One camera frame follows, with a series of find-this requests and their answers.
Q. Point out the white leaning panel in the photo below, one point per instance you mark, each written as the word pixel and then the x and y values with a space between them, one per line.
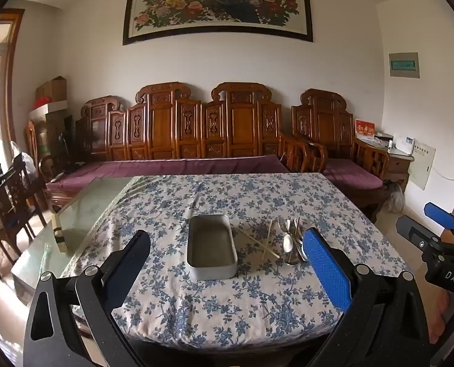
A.
pixel 422 164

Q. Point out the dark wooden cabinet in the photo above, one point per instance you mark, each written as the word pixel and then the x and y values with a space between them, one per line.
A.
pixel 56 137

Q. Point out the wooden side table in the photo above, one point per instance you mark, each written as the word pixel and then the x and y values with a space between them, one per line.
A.
pixel 397 164

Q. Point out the pale wooden bar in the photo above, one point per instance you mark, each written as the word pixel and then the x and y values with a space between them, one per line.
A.
pixel 59 235

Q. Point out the rectangular metal tray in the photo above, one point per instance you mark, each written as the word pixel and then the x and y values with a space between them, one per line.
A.
pixel 210 250

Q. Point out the wooden door frame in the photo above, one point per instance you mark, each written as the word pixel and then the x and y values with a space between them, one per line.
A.
pixel 8 84

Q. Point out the purple armchair cushion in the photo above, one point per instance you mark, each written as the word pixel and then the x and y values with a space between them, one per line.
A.
pixel 351 174

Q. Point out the white spoon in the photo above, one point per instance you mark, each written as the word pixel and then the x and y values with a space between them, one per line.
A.
pixel 288 244
pixel 304 251

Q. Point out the person's right hand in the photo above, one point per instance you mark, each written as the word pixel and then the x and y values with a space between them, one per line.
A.
pixel 439 317

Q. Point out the red gift box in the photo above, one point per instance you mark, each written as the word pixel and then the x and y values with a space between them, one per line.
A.
pixel 364 130

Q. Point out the cardboard box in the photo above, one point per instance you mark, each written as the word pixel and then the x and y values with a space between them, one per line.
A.
pixel 52 88

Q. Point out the wooden chopstick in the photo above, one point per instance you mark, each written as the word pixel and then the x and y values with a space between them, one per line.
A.
pixel 255 241
pixel 267 242

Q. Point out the carved wooden armchair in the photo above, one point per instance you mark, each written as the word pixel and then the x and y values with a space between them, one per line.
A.
pixel 326 118

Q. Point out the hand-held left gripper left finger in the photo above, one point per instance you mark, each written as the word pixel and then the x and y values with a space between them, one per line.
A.
pixel 131 263

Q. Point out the wall electrical panel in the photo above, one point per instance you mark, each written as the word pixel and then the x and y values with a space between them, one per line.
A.
pixel 403 65

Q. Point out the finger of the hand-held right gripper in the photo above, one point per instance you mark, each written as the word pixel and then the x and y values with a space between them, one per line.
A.
pixel 412 231
pixel 439 214

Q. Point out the framed peacock flower painting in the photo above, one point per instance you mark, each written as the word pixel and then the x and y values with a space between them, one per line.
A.
pixel 219 4

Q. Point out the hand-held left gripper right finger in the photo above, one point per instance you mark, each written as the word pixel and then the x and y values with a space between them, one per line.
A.
pixel 326 267

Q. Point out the blue floral tablecloth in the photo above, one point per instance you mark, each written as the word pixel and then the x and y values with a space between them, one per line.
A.
pixel 211 313

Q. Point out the carved wooden sofa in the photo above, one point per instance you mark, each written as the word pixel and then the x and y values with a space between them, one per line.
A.
pixel 161 126

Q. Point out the white fluffy mop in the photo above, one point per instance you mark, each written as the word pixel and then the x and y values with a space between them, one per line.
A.
pixel 396 198

